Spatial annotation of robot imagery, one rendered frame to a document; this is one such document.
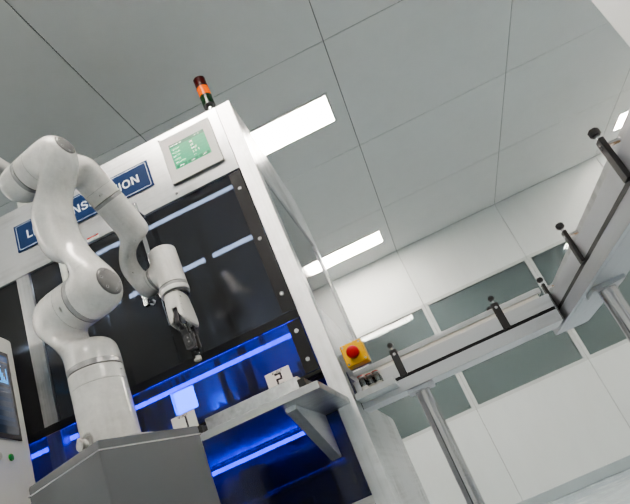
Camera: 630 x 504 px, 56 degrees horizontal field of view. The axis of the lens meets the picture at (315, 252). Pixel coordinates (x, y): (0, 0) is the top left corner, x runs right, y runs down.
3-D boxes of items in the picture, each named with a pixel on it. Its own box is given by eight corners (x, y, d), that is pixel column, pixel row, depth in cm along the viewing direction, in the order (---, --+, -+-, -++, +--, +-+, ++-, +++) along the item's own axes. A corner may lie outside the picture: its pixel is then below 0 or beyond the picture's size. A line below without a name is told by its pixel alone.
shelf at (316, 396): (160, 494, 192) (159, 488, 192) (355, 405, 186) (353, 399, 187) (68, 503, 148) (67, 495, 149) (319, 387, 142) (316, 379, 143)
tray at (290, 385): (254, 437, 179) (250, 426, 180) (331, 402, 177) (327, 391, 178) (208, 432, 148) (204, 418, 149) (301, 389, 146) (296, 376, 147)
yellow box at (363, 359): (352, 371, 188) (343, 351, 191) (372, 362, 188) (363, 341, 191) (347, 368, 181) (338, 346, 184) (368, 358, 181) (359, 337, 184)
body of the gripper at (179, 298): (172, 304, 176) (183, 337, 171) (155, 293, 167) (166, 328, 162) (194, 292, 175) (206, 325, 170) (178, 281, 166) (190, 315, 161)
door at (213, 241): (182, 363, 198) (138, 220, 222) (297, 309, 195) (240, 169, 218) (181, 363, 197) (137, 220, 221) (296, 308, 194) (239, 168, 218)
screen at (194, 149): (174, 186, 221) (159, 143, 229) (225, 160, 219) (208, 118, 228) (172, 184, 220) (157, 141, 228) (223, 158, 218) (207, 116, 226)
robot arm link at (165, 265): (151, 293, 170) (174, 276, 167) (139, 256, 176) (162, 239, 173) (170, 298, 177) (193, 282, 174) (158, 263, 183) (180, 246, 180)
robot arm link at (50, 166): (92, 335, 143) (139, 303, 137) (50, 335, 132) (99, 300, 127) (40, 169, 159) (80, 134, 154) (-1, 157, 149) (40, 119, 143)
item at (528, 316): (362, 409, 186) (343, 363, 193) (370, 413, 200) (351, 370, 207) (564, 317, 181) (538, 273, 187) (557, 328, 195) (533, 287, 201)
